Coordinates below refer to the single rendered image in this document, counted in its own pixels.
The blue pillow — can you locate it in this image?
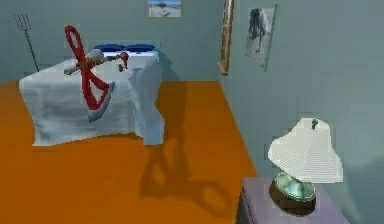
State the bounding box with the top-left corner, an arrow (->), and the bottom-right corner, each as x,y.
93,43 -> 125,53
125,43 -> 156,54

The wooden-framed picture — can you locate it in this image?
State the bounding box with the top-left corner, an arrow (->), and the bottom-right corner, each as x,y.
217,0 -> 235,76

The grey poster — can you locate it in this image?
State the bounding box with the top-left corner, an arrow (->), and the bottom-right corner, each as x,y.
245,4 -> 279,73

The beach picture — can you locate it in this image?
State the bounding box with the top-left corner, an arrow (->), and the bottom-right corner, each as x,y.
147,0 -> 183,19

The purple-grey nightstand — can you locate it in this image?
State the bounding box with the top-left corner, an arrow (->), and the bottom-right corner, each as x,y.
235,176 -> 351,224

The white-shaded table lamp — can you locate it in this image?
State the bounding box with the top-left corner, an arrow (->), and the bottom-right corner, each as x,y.
267,117 -> 344,216

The black trident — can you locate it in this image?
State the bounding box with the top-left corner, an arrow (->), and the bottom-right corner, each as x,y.
13,13 -> 40,73

